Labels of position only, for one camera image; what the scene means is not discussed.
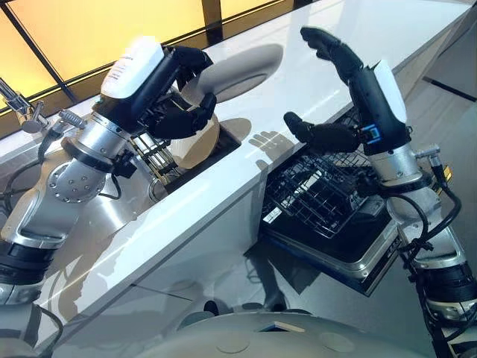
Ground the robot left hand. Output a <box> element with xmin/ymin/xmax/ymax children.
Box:
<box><xmin>99</xmin><ymin>35</ymin><xmax>218</xmax><ymax>142</ymax></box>

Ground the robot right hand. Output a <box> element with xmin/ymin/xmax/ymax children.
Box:
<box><xmin>283</xmin><ymin>25</ymin><xmax>408</xmax><ymax>157</ymax></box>

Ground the grey white dinner plate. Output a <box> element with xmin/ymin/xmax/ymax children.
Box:
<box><xmin>196</xmin><ymin>43</ymin><xmax>285</xmax><ymax>104</ymax></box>

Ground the open dishwasher door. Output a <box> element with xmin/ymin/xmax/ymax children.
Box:
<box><xmin>244</xmin><ymin>195</ymin><xmax>406</xmax><ymax>298</ymax></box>

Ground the cream dinner plate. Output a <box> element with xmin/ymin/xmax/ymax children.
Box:
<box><xmin>168</xmin><ymin>80</ymin><xmax>221</xmax><ymax>172</ymax></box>

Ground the chrome kitchen faucet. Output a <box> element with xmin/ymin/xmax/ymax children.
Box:
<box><xmin>0</xmin><ymin>76</ymin><xmax>50</xmax><ymax>134</ymax></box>

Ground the stainless steel sink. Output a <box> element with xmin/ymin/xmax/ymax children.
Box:
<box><xmin>0</xmin><ymin>111</ymin><xmax>243</xmax><ymax>243</ymax></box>

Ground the robot grey torso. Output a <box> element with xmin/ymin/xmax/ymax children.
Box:
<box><xmin>136</xmin><ymin>308</ymin><xmax>443</xmax><ymax>358</ymax></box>

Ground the grey left wrist cable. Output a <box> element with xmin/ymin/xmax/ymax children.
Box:
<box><xmin>0</xmin><ymin>109</ymin><xmax>87</xmax><ymax>204</ymax></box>

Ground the black window frame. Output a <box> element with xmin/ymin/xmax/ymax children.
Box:
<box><xmin>0</xmin><ymin>0</ymin><xmax>288</xmax><ymax>113</ymax></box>

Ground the black wire dishwasher rack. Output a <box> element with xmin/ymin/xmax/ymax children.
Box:
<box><xmin>262</xmin><ymin>106</ymin><xmax>384</xmax><ymax>240</ymax></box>

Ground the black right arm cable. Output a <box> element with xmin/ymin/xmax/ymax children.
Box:
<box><xmin>387</xmin><ymin>158</ymin><xmax>464</xmax><ymax>269</ymax></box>

